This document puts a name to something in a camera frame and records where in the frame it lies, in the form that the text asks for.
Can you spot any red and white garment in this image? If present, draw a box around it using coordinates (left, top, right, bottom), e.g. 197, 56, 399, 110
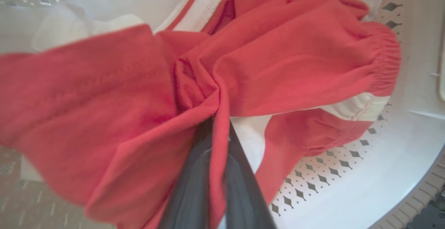
0, 0, 402, 229

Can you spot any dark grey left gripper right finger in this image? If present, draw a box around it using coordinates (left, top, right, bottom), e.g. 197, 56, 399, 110
225, 122, 277, 229

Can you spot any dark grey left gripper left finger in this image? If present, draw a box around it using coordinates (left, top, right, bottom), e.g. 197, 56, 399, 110
158, 117, 214, 229

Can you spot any white perforated laundry basket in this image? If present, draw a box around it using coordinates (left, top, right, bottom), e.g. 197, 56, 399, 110
0, 0, 445, 229

